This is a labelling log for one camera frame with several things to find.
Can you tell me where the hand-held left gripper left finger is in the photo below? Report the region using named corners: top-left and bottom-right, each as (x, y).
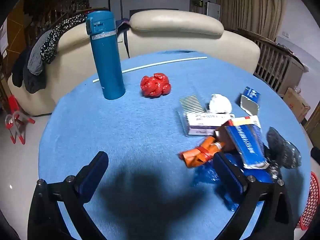
top-left (27, 151), bottom-right (109, 240)

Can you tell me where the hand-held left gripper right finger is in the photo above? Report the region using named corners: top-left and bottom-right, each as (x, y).
top-left (212, 152), bottom-right (294, 240)

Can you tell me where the blue plastic bag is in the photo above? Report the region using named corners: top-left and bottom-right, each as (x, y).
top-left (191, 152), bottom-right (274, 212)

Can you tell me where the orange wrapper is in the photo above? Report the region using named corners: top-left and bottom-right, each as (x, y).
top-left (179, 136), bottom-right (227, 168)

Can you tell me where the white box with red label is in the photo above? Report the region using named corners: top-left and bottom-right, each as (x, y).
top-left (231, 115), bottom-right (262, 128)

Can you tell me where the black plastic bag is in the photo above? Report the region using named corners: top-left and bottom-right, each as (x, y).
top-left (265, 127), bottom-right (302, 180)

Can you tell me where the red plastic basket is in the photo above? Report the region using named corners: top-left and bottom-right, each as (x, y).
top-left (296, 171), bottom-right (320, 231)

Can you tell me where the long blue box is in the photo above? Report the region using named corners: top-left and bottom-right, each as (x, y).
top-left (215, 120), bottom-right (270, 169)

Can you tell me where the white and purple box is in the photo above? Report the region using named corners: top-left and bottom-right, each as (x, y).
top-left (184, 113), bottom-right (235, 137)

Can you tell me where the white crumpled paper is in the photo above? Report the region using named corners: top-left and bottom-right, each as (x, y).
top-left (208, 94), bottom-right (232, 114)

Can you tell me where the clear plastic comb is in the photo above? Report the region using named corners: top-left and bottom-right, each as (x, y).
top-left (179, 94), bottom-right (209, 117)

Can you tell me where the small blue carton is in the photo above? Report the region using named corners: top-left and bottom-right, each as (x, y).
top-left (236, 86), bottom-right (261, 116)

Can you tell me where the brown cardboard box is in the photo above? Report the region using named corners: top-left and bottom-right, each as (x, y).
top-left (282, 87), bottom-right (311, 123)

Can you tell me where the red crumpled plastic bag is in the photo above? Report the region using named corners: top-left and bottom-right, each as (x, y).
top-left (140, 73), bottom-right (172, 98)

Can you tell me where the blue thermos bottle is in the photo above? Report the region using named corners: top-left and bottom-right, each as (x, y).
top-left (86, 10), bottom-right (126, 100)

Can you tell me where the wooden crib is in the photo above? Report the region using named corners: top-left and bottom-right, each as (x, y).
top-left (236, 27), bottom-right (309, 94)

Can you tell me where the thin white stick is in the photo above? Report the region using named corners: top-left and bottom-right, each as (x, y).
top-left (92, 56), bottom-right (208, 83)

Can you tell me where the grey garment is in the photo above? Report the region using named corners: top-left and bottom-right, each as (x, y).
top-left (27, 30), bottom-right (53, 75)

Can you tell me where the black floral garment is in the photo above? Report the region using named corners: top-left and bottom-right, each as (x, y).
top-left (40, 12), bottom-right (88, 64)

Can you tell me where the purple garment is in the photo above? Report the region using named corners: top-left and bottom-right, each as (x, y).
top-left (116, 17), bottom-right (131, 34)

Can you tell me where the cream leather sofa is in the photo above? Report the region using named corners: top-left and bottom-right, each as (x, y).
top-left (7, 9), bottom-right (261, 117)

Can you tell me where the beige curtain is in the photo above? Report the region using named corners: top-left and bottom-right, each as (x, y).
top-left (216, 0), bottom-right (288, 39)

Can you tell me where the wooden stair railing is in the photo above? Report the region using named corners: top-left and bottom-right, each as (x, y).
top-left (24, 0), bottom-right (90, 45)

